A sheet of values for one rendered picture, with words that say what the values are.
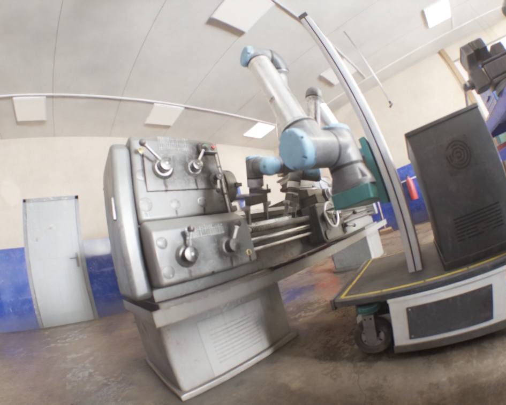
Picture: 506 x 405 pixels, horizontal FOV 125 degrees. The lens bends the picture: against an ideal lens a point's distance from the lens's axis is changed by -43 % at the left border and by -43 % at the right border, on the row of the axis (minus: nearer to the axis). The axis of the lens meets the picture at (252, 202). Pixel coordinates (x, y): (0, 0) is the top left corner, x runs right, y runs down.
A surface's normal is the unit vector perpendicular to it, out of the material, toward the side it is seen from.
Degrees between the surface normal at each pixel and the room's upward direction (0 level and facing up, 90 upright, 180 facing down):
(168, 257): 90
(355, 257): 90
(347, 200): 90
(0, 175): 90
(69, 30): 180
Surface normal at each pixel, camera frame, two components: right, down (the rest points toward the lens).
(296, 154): -0.85, 0.22
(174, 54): 0.26, 0.95
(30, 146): 0.63, -0.31
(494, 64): -0.73, 0.07
